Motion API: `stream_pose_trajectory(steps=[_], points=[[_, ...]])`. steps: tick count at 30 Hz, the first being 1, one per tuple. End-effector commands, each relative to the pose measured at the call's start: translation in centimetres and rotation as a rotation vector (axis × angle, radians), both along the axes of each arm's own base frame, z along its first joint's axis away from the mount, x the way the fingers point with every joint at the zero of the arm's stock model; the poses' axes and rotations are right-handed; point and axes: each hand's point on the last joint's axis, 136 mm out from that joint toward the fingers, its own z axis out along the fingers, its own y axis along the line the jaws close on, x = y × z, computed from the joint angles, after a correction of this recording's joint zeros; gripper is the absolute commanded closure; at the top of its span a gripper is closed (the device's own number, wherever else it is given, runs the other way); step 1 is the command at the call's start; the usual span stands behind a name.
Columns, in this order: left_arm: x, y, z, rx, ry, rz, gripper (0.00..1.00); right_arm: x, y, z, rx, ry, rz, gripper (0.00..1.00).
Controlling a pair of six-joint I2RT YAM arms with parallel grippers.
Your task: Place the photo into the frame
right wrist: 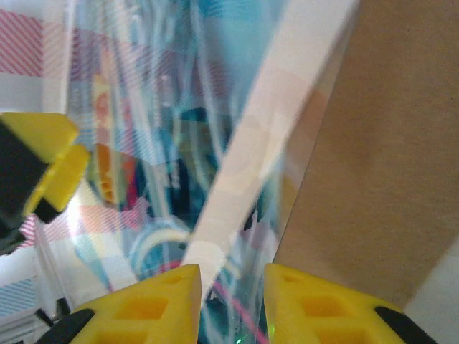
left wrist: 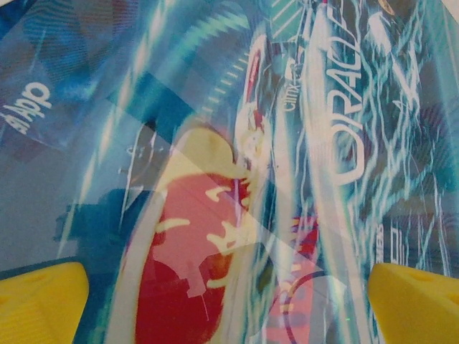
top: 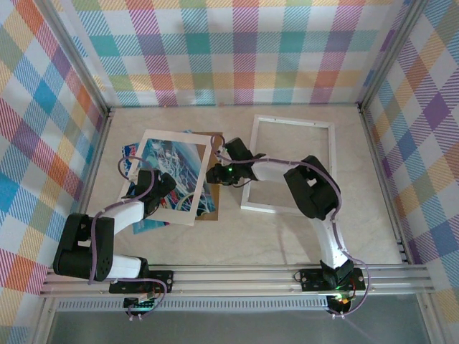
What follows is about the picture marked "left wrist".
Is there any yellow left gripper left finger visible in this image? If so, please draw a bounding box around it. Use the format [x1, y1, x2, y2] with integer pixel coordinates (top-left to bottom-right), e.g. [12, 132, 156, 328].
[0, 261, 90, 344]

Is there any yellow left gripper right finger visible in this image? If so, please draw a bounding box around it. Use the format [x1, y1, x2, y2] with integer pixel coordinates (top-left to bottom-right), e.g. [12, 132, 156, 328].
[370, 262, 459, 344]

